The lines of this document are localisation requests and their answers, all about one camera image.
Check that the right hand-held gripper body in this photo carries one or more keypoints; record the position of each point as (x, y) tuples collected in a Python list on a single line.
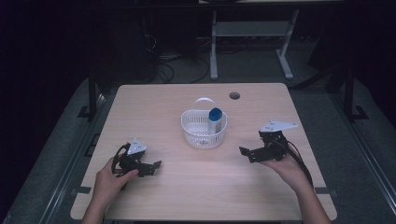
[(275, 143)]

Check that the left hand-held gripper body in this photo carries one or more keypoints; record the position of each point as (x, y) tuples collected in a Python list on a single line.
[(136, 146)]

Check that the white bottle with blue cap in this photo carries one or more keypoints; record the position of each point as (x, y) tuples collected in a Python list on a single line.
[(215, 119)]

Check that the white plastic basket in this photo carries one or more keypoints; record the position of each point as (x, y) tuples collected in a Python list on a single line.
[(199, 132)]

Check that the person's right hand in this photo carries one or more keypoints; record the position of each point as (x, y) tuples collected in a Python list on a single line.
[(288, 171)]

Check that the person's left hand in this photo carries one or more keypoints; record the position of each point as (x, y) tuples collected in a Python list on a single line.
[(107, 185)]

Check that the black metal stand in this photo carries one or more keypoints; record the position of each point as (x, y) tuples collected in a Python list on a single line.
[(349, 93), (92, 96)]

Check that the metal frame rail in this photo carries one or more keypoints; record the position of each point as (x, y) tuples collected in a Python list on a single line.
[(367, 155), (67, 168)]

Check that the white metal desk frame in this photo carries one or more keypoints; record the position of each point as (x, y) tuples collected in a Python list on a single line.
[(249, 29)]

